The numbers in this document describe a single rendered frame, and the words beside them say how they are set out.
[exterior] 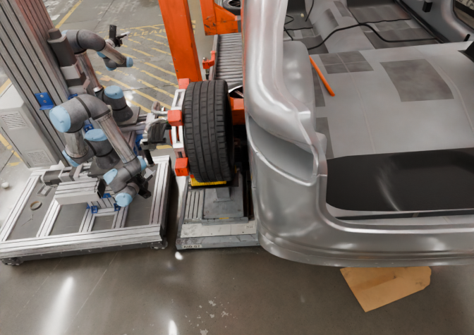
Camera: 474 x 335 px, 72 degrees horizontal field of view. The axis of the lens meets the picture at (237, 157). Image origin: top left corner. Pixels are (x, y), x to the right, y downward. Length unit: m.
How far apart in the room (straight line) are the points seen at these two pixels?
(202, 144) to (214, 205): 0.79
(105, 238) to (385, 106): 2.08
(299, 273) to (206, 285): 0.65
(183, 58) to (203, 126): 0.75
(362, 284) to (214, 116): 1.48
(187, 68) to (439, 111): 1.64
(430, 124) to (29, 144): 2.41
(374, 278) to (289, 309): 0.62
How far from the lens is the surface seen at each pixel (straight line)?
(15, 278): 3.09
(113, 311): 2.57
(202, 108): 1.87
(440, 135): 2.14
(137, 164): 1.81
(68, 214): 2.95
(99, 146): 2.09
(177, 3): 2.31
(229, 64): 4.26
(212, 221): 2.55
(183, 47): 2.42
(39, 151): 2.45
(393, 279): 2.54
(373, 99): 2.14
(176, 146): 1.92
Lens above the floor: 2.17
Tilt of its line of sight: 43 degrees down
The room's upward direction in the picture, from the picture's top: 7 degrees counter-clockwise
